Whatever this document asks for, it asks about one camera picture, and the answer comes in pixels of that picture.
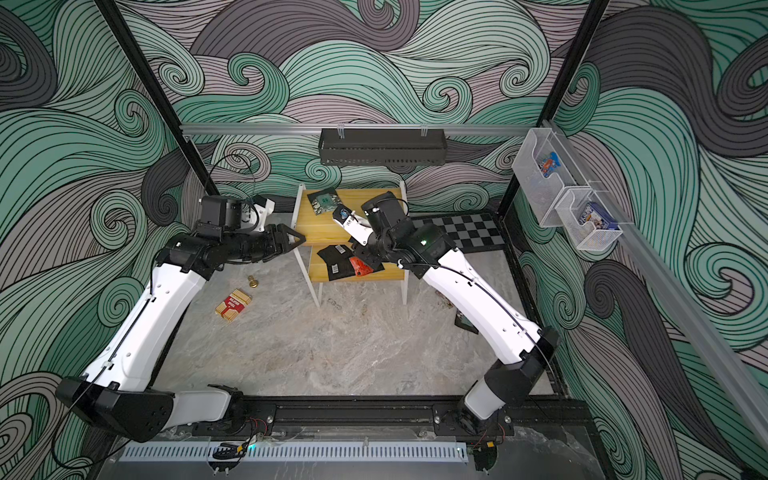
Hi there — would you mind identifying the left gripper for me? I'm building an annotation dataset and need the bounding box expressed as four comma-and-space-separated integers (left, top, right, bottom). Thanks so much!
222, 225, 305, 263

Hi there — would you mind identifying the jasmine tea bag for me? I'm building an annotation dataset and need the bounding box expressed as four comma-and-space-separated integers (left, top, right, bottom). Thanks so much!
454, 311, 479, 335
307, 188, 343, 215

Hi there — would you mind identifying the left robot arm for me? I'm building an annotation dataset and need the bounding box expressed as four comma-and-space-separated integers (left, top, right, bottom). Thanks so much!
55, 196, 306, 442

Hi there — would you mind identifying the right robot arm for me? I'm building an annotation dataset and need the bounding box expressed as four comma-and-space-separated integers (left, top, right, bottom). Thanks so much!
343, 191, 560, 435

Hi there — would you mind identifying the white wooden two-tier shelf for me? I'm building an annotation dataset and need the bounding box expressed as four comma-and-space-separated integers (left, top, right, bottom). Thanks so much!
289, 179, 413, 309

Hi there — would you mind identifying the red tea bag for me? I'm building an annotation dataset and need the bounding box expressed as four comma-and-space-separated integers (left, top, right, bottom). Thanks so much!
349, 256, 374, 277

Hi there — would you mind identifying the black tea bag lower left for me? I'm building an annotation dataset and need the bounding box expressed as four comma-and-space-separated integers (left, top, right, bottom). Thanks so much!
317, 244, 353, 264

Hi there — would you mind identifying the black tea bag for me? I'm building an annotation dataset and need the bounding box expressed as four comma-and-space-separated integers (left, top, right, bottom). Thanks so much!
326, 258, 356, 281
317, 244, 353, 264

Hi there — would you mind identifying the black tea bag lower front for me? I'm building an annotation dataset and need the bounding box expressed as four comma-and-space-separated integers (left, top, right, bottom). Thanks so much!
326, 258, 356, 281

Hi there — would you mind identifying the checkered board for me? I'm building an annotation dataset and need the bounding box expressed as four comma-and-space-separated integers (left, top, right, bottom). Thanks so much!
413, 212, 505, 253

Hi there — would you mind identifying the red striped box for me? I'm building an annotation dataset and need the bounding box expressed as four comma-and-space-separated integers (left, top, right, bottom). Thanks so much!
215, 289, 252, 322

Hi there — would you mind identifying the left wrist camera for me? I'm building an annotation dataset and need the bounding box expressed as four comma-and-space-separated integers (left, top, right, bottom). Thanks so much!
241, 195, 275, 232

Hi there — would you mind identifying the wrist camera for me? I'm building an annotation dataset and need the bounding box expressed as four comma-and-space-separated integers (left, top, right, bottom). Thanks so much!
241, 195, 275, 232
332, 205, 373, 246

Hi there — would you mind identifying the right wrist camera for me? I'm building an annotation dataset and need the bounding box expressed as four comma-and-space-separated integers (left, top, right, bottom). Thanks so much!
332, 205, 373, 246

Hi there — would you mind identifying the black wall tray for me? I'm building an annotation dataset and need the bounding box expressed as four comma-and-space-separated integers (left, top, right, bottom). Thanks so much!
318, 129, 448, 167

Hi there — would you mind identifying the aluminium wall rail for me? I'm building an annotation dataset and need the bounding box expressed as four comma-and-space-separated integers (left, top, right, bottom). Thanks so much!
180, 122, 534, 137

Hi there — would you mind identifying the clear wall bin upper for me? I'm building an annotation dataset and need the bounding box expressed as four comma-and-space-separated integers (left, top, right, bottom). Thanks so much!
513, 128, 587, 228

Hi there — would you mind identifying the clear wall bin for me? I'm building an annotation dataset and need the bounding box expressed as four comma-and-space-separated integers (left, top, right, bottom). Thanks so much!
513, 128, 587, 228
555, 187, 622, 253

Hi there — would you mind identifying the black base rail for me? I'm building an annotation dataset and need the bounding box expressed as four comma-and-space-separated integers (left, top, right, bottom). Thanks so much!
191, 395, 597, 440

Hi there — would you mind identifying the clear wall bin lower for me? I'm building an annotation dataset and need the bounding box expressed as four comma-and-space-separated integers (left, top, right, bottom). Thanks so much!
555, 187, 622, 253

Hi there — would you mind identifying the white slotted cable duct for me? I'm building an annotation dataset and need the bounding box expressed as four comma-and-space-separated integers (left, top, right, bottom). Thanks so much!
119, 440, 469, 464

